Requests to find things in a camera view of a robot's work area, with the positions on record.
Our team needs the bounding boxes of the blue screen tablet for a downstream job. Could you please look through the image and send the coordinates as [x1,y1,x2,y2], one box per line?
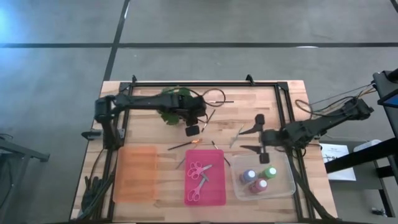
[377,92,398,109]

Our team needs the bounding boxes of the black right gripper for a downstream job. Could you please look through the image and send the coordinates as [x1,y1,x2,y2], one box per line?
[238,114,285,165]

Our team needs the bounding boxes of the black cable bundle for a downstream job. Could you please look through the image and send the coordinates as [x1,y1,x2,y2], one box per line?
[80,147,116,220]

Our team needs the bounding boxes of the pink translucent plastic bin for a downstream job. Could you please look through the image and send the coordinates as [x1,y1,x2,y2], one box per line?
[183,149,228,207]

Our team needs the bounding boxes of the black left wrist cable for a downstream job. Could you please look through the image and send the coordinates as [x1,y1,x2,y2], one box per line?
[189,88,227,108]

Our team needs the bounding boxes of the orange translucent plastic bin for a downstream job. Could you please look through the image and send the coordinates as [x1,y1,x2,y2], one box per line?
[112,146,159,204]

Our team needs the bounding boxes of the green paint bottle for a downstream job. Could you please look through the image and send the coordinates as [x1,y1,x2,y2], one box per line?
[259,166,278,181]

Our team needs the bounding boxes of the potted green plant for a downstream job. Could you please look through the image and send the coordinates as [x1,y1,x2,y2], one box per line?
[157,86,192,126]

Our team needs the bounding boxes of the black brush orange bristles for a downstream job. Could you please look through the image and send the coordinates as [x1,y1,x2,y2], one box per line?
[167,138,203,152]

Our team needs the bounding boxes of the white plastic container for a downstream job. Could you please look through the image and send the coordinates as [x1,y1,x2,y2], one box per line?
[353,139,382,153]

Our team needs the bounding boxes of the red paint bottle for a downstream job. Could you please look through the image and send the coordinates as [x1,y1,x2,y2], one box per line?
[249,177,269,195]

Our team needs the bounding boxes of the purple paint bottle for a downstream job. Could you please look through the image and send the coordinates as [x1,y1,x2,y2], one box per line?
[239,168,257,185]

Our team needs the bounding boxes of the black side desk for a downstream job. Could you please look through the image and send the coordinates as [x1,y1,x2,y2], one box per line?
[325,68,398,218]

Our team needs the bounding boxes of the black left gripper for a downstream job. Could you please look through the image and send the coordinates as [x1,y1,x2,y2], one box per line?
[179,96,208,138]

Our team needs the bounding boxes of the clear plastic bin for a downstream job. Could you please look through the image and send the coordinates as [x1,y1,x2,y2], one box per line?
[231,151,297,201]

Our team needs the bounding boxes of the pink handled scissors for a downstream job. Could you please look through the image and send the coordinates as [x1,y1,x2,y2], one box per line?
[187,174,210,203]
[187,161,214,181]

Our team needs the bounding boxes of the black spoolie brush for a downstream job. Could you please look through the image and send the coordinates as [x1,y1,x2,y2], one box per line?
[211,141,232,167]

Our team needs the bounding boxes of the black aluminium table frame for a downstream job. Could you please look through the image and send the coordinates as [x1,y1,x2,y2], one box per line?
[105,81,335,222]

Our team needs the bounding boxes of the grey metal stand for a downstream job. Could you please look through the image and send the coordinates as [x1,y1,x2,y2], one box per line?
[0,133,51,218]

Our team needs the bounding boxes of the small black floor device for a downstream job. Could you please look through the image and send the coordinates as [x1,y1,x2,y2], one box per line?
[371,207,389,218]

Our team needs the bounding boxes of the white paper sheet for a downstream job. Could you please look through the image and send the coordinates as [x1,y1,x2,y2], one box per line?
[319,142,358,182]

